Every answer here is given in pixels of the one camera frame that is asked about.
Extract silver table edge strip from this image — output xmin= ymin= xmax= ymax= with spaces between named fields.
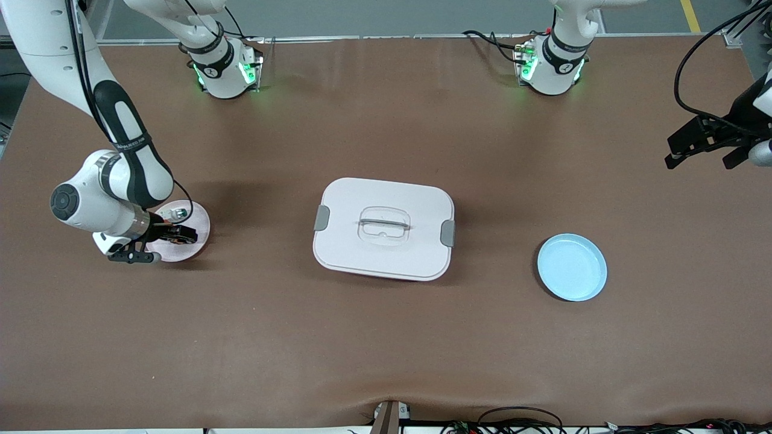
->
xmin=96 ymin=34 xmax=732 ymax=45

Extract brown table mat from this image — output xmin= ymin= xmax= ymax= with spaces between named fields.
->
xmin=0 ymin=36 xmax=772 ymax=432

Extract light blue round plate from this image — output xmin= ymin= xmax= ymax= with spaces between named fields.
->
xmin=537 ymin=233 xmax=608 ymax=302

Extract grey front camera mount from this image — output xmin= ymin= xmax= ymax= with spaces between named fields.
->
xmin=369 ymin=400 xmax=412 ymax=434

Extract black right arm base cable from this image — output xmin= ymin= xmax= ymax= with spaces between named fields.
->
xmin=208 ymin=5 xmax=266 ymax=44

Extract white lidded box grey latches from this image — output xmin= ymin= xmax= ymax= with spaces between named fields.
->
xmin=312 ymin=177 xmax=455 ymax=282

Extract aluminium frame profile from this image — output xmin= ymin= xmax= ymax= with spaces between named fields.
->
xmin=723 ymin=0 xmax=772 ymax=50

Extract black arm base cable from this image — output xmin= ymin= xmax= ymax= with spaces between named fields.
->
xmin=208 ymin=5 xmax=266 ymax=44
xmin=463 ymin=29 xmax=533 ymax=64

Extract black left arm base cable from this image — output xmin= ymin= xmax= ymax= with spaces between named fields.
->
xmin=463 ymin=29 xmax=533 ymax=64

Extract pink round plate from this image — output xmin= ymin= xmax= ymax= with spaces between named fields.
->
xmin=145 ymin=200 xmax=211 ymax=263

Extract tangled black cable bundle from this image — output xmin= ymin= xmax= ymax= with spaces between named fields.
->
xmin=440 ymin=406 xmax=772 ymax=434

